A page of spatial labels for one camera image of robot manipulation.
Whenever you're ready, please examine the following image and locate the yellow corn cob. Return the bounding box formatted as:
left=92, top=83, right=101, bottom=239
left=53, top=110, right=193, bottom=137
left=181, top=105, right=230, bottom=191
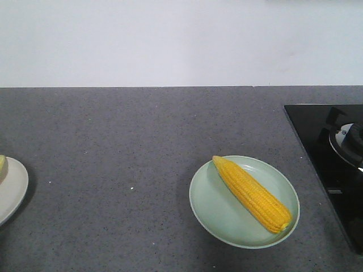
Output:
left=0, top=155, right=9, bottom=182
left=212, top=156, right=292, bottom=234

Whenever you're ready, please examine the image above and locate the black gas stove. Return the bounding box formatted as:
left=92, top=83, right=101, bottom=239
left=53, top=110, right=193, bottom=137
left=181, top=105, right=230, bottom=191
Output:
left=284, top=104, right=362, bottom=255

